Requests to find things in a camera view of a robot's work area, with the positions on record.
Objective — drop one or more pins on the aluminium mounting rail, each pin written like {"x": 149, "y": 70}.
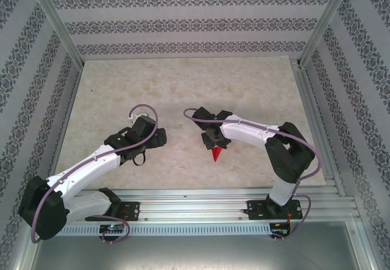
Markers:
{"x": 195, "y": 204}

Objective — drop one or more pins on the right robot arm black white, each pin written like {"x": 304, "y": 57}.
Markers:
{"x": 250, "y": 131}

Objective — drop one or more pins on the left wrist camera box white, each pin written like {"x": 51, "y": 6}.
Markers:
{"x": 131, "y": 117}

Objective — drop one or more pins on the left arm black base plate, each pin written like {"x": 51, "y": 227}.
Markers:
{"x": 132, "y": 210}

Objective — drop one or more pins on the aluminium frame post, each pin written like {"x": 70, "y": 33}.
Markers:
{"x": 55, "y": 20}
{"x": 327, "y": 20}

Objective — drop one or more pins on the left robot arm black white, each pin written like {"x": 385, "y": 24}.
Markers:
{"x": 88, "y": 166}

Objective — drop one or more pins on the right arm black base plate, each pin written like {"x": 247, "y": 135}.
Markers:
{"x": 256, "y": 210}

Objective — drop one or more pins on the red square paper sheet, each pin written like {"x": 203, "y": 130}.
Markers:
{"x": 217, "y": 154}

